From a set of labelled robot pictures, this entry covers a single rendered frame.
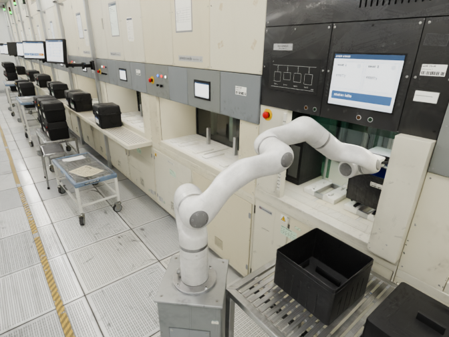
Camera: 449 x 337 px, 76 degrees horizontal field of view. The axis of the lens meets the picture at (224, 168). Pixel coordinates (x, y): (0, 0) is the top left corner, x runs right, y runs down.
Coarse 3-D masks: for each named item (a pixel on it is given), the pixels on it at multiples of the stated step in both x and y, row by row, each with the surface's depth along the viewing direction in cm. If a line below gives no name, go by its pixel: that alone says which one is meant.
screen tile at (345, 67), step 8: (336, 64) 125; (344, 64) 122; (352, 64) 119; (344, 72) 123; (352, 72) 120; (360, 72) 117; (336, 80) 126; (344, 80) 123; (352, 80) 121; (360, 80) 118; (352, 88) 122
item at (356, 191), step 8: (376, 152) 144; (384, 152) 144; (360, 176) 148; (368, 176) 145; (352, 184) 154; (360, 184) 150; (368, 184) 146; (376, 184) 142; (352, 192) 155; (360, 192) 151; (368, 192) 147; (376, 192) 144; (352, 200) 157; (360, 200) 152; (368, 200) 148; (376, 200) 145; (376, 208) 146
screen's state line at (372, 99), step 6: (336, 90) 127; (336, 96) 128; (342, 96) 126; (348, 96) 124; (354, 96) 122; (360, 96) 120; (366, 96) 118; (372, 96) 116; (378, 96) 114; (384, 96) 112; (366, 102) 118; (372, 102) 116; (378, 102) 115; (384, 102) 113; (390, 102) 111
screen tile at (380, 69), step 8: (368, 64) 114; (376, 64) 112; (384, 64) 110; (392, 64) 108; (368, 72) 115; (376, 72) 113; (384, 72) 110; (392, 72) 108; (368, 80) 116; (392, 80) 109; (368, 88) 116; (376, 88) 114; (384, 88) 112; (392, 88) 110
